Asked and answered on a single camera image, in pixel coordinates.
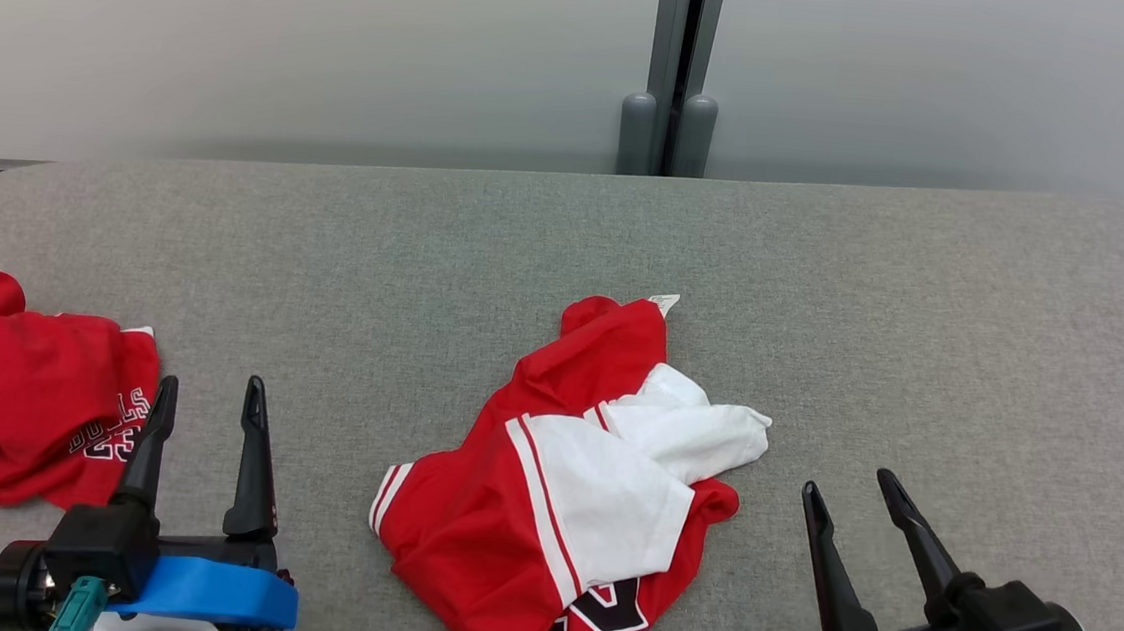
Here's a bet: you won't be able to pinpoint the red shorts white trim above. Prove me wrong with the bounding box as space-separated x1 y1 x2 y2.
0 226 173 520

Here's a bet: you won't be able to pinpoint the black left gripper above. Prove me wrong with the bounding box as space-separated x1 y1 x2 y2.
0 356 295 631

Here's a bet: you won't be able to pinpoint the red Bulls jersey white sleeves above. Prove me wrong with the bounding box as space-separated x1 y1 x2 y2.
360 270 783 631

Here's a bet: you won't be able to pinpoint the teal left cable connector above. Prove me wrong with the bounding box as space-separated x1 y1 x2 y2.
48 571 111 631

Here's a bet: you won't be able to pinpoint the grey cylindrical post bumper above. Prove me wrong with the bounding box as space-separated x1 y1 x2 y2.
616 90 660 178
674 92 720 181

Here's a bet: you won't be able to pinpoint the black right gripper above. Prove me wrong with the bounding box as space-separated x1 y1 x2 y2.
791 462 1108 631

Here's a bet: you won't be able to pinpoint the grey metal partition post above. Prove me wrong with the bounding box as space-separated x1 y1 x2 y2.
639 0 729 182

